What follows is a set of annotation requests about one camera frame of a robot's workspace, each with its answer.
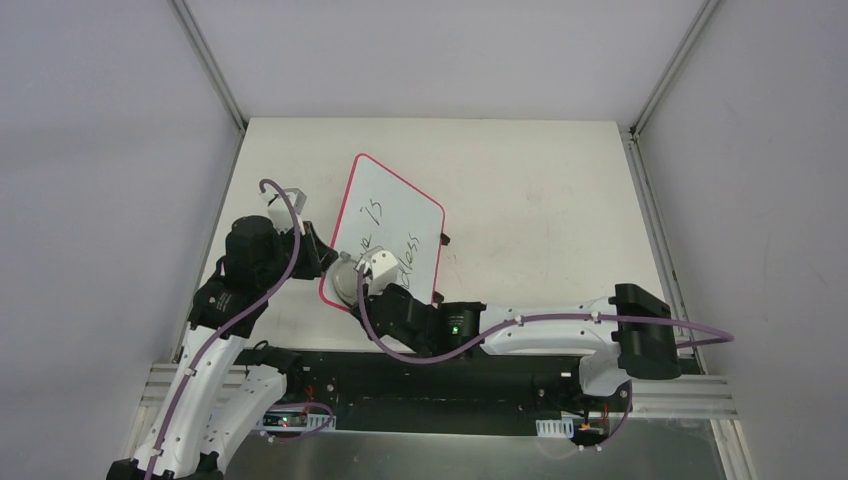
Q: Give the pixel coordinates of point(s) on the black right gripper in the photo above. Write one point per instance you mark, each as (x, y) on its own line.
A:
(370, 302)

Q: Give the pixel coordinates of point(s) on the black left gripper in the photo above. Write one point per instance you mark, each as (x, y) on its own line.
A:
(309, 250)

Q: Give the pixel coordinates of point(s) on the grey eraser cloth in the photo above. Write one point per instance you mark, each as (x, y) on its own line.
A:
(344, 281)

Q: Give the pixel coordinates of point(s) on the pink-framed whiteboard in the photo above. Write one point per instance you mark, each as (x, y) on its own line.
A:
(379, 208)

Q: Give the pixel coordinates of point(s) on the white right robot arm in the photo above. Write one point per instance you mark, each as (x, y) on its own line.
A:
(619, 338)

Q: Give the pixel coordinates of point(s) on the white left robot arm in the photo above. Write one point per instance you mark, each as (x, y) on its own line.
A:
(221, 390)

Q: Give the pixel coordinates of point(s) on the left controller board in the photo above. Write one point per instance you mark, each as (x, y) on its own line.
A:
(287, 423)

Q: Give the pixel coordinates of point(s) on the controller board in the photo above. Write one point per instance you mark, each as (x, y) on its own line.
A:
(287, 423)
(584, 431)

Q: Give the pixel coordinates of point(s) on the right controller board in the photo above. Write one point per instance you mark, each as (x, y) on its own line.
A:
(584, 431)

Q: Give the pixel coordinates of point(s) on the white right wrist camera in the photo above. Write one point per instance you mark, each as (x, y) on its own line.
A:
(380, 268)

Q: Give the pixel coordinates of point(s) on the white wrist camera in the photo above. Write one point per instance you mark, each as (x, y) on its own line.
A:
(284, 209)
(380, 268)

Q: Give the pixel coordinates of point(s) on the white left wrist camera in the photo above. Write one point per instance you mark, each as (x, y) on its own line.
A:
(284, 209)

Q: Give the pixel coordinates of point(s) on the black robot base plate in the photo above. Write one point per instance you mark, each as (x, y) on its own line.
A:
(477, 395)

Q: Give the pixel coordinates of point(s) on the aluminium frame post left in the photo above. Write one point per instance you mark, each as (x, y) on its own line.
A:
(211, 67)

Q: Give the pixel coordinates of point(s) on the aluminium frame post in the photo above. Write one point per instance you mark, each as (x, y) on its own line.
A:
(211, 67)
(676, 64)

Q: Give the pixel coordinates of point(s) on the aluminium frame rail front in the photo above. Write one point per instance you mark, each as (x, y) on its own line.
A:
(703, 397)

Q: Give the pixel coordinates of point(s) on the aluminium frame post right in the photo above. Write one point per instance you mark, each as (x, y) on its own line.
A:
(676, 64)

